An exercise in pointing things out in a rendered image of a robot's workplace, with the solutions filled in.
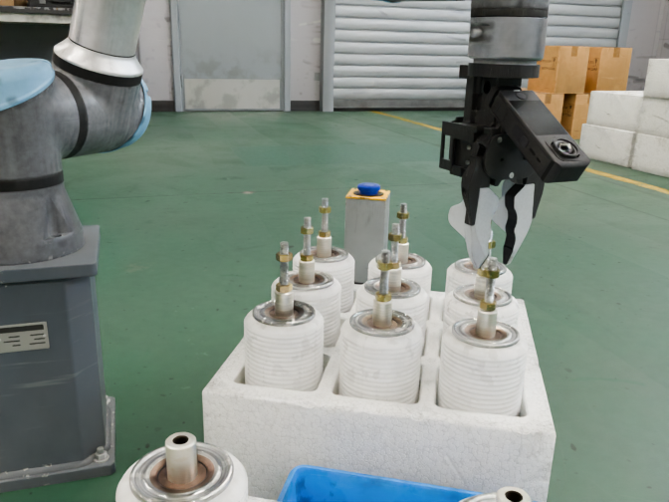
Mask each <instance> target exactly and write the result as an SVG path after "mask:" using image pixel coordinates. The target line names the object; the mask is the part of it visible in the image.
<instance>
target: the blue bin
mask: <svg viewBox="0 0 669 502"><path fill-rule="evenodd" d="M478 494H483V493H482V492H475V491H469V490H463V489H456V488H450V487H444V486H438V485H431V484H425V483H419V482H412V481H406V480H400V479H393V478H387V477H381V476H375V475H368V474H362V473H356V472H349V471H343V470H337V469H331V468H324V467H318V466H313V465H299V466H296V467H295V468H293V469H292V470H291V471H290V473H289V475H288V477H287V480H286V482H285V484H284V486H283V488H282V491H281V493H280V495H279V497H278V499H277V501H278V502H459V501H461V500H463V499H466V498H469V497H472V496H475V495H478Z"/></svg>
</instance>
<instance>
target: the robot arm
mask: <svg viewBox="0 0 669 502"><path fill-rule="evenodd" d="M372 1H383V2H386V3H399V2H403V1H471V14H470V17H472V18H471V21H470V33H469V45H468V57H469V58H470V59H474V60H473V63H468V65H460V70H459V78H463V79H467V83H466V95H465V107H464V116H463V117H456V119H455V120H454V121H442V133H441V146H440V160H439V167H440V168H443V169H446V170H449V171H450V174H453V175H456V176H459V177H462V181H461V191H462V197H463V201H462V202H461V203H459V204H457V205H454V206H452V207H451V208H450V210H449V215H448V219H449V223H450V224H451V226H452V227H453V228H455V229H456V230H457V231H458V232H459V233H460V234H461V235H462V236H463V237H464V238H465V241H466V245H467V250H468V254H469V257H470V259H471V262H472V264H473V266H474V267H475V268H477V269H479V268H481V266H482V265H483V263H484V262H485V260H486V259H487V257H488V256H489V245H488V243H489V239H490V237H491V234H492V230H491V221H492V220H493V221H494V222H495V223H496V224H497V225H498V226H500V227H501V228H502V229H503V230H504V231H505V232H506V234H507V236H506V241H505V244H504V248H503V264H505V265H508V264H510V263H511V262H512V260H513V258H514V256H515V255H516V253H517V251H518V249H519V248H520V246H521V244H522V242H523V240H524V239H525V237H526V235H527V233H528V231H529V228H530V226H531V223H532V220H533V219H534V218H535V217H536V213H537V210H538V207H539V204H540V201H541V198H542V195H543V191H544V187H545V183H554V182H568V181H578V180H579V178H580V177H581V175H582V174H583V172H584V171H585V170H586V168H587V167H588V165H589V164H590V159H589V157H588V156H587V155H586V154H585V153H584V151H583V150H582V149H581V148H580V147H579V145H578V144H577V143H576V142H575V141H574V139H573V138H572V137H571V136H570V135H569V133H568V132H567V131H566V130H565V129H564V127H563V126H562V125H561V124H560V123H559V121H558V120H557V119H556V118H555V116H554V115H553V114H552V113H551V112H550V110H549V109H548V108H547V107H546V106H545V104H544V103H543V102H542V101H541V100H540V98H539V97H538V96H537V95H536V94H535V92H534V91H522V89H521V88H520V86H521V85H522V79H534V78H538V77H539V74H540V66H541V65H537V61H540V60H542V59H543V58H544V53H545V45H546V36H547V27H548V19H547V18H548V14H549V5H550V0H372ZM145 2H146V0H75V1H74V7H73V14H72V20H71V26H70V32H69V37H68V38H67V39H65V40H64V41H62V42H60V43H59V44H57V45H55V47H54V52H53V58H52V65H51V63H50V62H49V61H47V60H44V59H8V60H0V266H10V265H22V264H31V263H37V262H43V261H48V260H52V259H56V258H60V257H63V256H66V255H69V254H71V253H74V252H76V251H78V250H79V249H81V248H82V247H83V246H84V244H85V239H84V229H83V225H82V223H81V221H80V219H79V216H78V214H77V212H76V210H75V208H74V206H73V203H72V201H71V199H70V197H69V195H68V193H67V190H66V188H65V184H64V175H63V165H62V159H66V158H71V157H76V156H82V155H87V154H93V153H106V152H112V151H115V150H118V149H120V148H122V147H126V146H129V145H131V144H133V143H134V142H136V141H137V140H138V139H139V138H140V137H141V136H142V135H143V133H144V132H145V130H146V128H147V126H148V124H149V120H150V116H151V98H150V97H149V96H148V95H147V92H148V88H147V86H146V84H145V82H144V81H143V79H142V74H143V68H142V66H141V65H140V63H139V62H138V60H137V59H136V56H135V50H136V45H137V41H138V36H139V31H140V26H141V21H142V17H143V12H144V7H145ZM445 135H450V146H449V159H446V158H444V148H445ZM502 180H504V182H503V186H502V196H501V198H500V199H499V198H498V196H497V195H496V194H495V193H494V192H493V191H492V189H491V188H489V187H490V185H494V186H498V185H499V184H500V182H501V181H502Z"/></svg>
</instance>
